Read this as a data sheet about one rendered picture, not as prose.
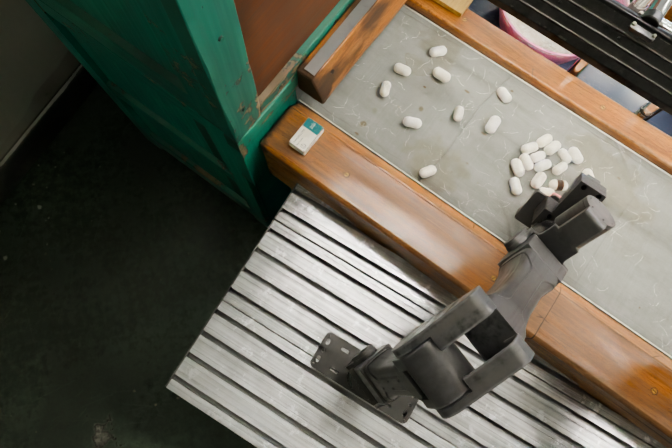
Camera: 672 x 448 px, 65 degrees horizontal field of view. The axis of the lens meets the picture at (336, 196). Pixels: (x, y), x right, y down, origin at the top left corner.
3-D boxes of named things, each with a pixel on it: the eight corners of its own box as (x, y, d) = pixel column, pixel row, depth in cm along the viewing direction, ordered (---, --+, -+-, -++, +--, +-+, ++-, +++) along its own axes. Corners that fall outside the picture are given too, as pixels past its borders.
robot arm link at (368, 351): (373, 343, 83) (345, 366, 82) (408, 389, 81) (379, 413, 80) (369, 342, 89) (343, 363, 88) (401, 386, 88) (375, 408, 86)
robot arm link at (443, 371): (378, 346, 88) (448, 322, 58) (403, 379, 87) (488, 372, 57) (350, 370, 86) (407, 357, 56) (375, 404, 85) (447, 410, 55)
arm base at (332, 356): (329, 329, 89) (307, 366, 87) (432, 393, 87) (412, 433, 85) (328, 330, 97) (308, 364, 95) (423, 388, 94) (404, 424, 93)
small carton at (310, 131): (304, 156, 95) (304, 152, 93) (289, 145, 96) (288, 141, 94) (324, 131, 96) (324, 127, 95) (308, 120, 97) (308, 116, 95)
